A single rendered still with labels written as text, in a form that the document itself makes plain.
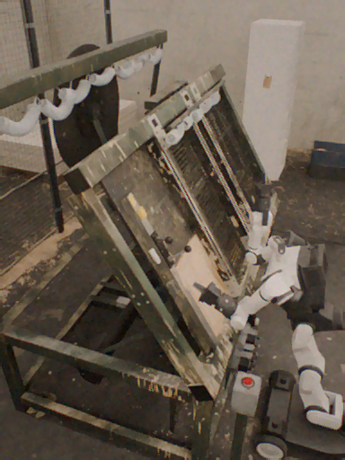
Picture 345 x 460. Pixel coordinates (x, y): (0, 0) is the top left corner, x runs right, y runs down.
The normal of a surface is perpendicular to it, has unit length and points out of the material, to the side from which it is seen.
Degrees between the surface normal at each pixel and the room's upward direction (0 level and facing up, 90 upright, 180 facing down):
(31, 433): 0
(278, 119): 90
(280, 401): 0
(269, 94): 90
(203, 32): 90
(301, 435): 0
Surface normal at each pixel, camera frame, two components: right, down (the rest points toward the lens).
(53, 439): 0.00, -0.85
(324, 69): -0.38, 0.49
